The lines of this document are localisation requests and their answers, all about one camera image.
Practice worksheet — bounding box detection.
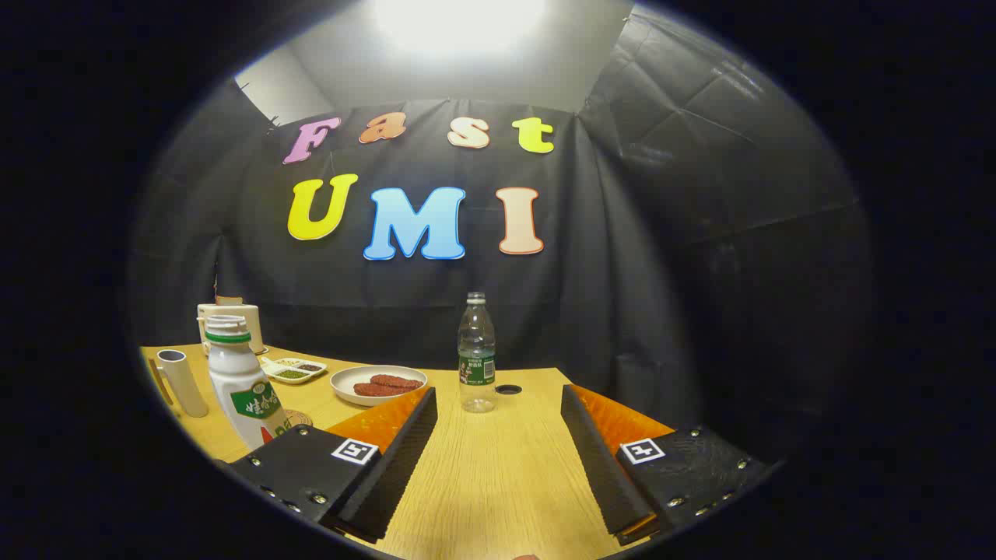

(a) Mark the wooden table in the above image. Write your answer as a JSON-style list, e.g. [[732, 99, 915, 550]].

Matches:
[[140, 342, 678, 560]]

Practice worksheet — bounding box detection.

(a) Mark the white juice bottle green label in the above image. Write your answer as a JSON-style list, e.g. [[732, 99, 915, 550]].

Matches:
[[204, 314, 290, 450]]

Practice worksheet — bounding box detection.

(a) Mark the clear plastic water bottle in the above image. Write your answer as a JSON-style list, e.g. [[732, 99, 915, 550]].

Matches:
[[458, 292, 497, 413]]

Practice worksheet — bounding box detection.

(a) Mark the white cup with wooden handle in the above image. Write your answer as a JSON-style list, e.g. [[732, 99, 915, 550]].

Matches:
[[148, 349, 209, 418]]

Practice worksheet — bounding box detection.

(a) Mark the black backdrop cloth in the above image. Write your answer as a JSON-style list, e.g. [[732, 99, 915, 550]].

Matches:
[[128, 4, 872, 467]]

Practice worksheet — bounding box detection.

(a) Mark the white divided dish with beans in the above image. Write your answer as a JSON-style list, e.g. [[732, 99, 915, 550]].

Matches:
[[261, 357, 328, 385]]

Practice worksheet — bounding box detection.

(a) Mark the cream toaster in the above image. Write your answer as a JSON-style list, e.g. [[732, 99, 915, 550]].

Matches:
[[197, 299, 265, 355]]

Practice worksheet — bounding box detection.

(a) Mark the white round plate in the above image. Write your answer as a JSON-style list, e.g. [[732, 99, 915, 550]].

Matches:
[[330, 365, 428, 408]]

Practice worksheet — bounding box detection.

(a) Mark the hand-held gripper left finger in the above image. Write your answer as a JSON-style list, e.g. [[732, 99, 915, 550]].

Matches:
[[226, 387, 438, 544]]

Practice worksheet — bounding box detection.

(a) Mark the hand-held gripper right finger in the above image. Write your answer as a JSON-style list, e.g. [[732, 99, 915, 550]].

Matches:
[[560, 383, 771, 545]]

